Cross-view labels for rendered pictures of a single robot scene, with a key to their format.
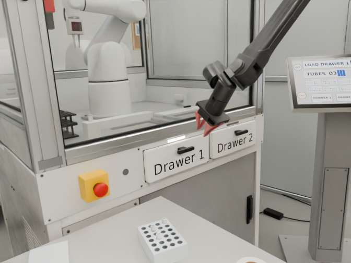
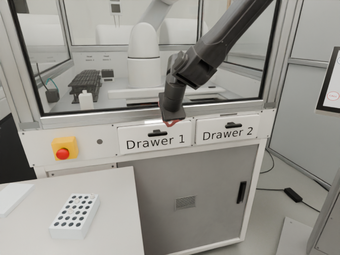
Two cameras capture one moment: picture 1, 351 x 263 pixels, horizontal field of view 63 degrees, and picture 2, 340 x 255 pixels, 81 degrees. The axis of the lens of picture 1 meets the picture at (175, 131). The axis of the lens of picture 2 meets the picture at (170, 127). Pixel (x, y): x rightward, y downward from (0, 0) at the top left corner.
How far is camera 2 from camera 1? 0.52 m
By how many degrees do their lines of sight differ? 27
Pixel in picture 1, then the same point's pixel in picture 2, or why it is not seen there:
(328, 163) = not seen: outside the picture
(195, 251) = (94, 235)
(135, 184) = (109, 152)
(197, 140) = (177, 126)
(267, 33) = (224, 20)
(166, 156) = (139, 135)
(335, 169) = not seen: outside the picture
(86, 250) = (38, 197)
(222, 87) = (167, 84)
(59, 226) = (43, 169)
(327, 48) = not seen: outside the picture
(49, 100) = (23, 76)
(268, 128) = (317, 116)
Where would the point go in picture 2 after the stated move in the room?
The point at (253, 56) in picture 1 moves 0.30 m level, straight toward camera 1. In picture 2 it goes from (198, 50) to (52, 64)
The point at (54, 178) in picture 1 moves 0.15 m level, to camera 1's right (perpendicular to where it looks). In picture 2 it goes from (34, 137) to (63, 146)
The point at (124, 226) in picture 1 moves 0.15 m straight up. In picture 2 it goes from (80, 185) to (71, 149)
